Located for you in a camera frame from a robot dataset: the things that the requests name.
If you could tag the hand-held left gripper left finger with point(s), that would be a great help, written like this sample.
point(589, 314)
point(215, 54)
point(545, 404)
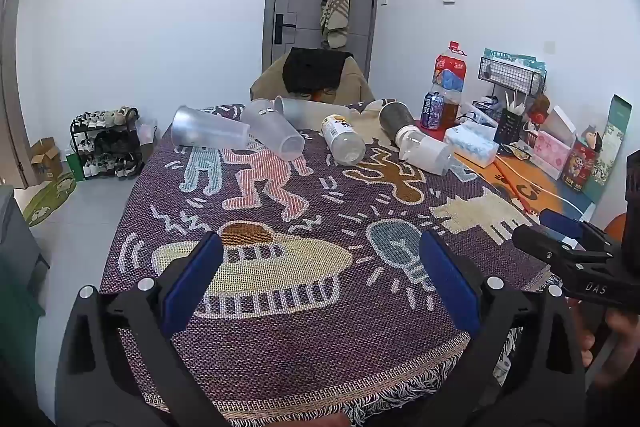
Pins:
point(195, 279)

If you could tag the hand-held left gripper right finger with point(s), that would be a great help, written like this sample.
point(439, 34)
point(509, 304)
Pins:
point(447, 282)

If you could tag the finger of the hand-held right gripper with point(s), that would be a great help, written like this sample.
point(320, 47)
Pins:
point(562, 223)
point(550, 247)

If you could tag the white-sleeved clear plastic cup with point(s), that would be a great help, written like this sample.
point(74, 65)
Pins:
point(427, 153)

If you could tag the wide clear plastic cup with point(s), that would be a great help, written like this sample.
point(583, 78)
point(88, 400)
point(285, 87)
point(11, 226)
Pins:
point(207, 128)

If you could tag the clear plastic cup with sticker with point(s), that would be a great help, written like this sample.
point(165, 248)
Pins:
point(274, 127)

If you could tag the dark plastic cup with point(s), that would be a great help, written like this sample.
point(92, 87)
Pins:
point(395, 117)

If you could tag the frosted plastic cup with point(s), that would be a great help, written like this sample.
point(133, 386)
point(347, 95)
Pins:
point(310, 111)

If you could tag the person's right hand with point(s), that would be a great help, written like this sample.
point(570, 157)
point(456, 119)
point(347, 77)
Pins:
point(622, 337)

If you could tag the red cartoon box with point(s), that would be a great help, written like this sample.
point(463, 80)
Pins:
point(577, 169)

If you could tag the orange desk mat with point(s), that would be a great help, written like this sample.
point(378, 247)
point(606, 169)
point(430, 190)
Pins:
point(525, 179)

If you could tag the tall green box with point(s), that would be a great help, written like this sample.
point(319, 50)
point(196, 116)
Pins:
point(616, 142)

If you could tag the pink box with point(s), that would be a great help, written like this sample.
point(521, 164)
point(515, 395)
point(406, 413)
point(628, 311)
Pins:
point(550, 154)

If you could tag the white open box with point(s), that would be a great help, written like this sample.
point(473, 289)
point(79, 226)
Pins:
point(562, 122)

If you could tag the black pen holder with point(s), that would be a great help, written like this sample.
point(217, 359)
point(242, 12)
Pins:
point(509, 127)

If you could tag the printed woven blanket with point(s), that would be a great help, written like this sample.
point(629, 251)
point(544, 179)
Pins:
point(300, 317)

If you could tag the white tissue pack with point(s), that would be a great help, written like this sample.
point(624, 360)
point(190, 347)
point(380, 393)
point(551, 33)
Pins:
point(470, 146)

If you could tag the clear plastic bag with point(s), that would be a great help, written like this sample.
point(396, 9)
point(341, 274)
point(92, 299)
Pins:
point(146, 132)

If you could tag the black shoe rack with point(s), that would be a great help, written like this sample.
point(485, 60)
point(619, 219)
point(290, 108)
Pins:
point(107, 144)

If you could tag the green bag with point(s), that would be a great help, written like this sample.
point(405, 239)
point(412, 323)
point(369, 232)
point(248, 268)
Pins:
point(75, 167)

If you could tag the green rug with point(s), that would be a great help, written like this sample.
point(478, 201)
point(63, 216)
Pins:
point(50, 199)

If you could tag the purple drink can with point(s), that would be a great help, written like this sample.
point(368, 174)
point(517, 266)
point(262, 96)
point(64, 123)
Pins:
point(432, 111)

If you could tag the dark cabinet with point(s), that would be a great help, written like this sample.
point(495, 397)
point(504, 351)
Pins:
point(17, 242)

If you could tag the large red label drink bottle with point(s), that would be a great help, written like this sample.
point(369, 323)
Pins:
point(450, 77)

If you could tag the cardboard box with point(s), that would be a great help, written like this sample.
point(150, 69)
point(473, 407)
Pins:
point(45, 159)

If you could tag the beige chair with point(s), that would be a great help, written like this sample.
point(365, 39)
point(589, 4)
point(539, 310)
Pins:
point(357, 84)

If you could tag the black garment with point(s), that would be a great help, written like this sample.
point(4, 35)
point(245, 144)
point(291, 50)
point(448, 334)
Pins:
point(312, 69)

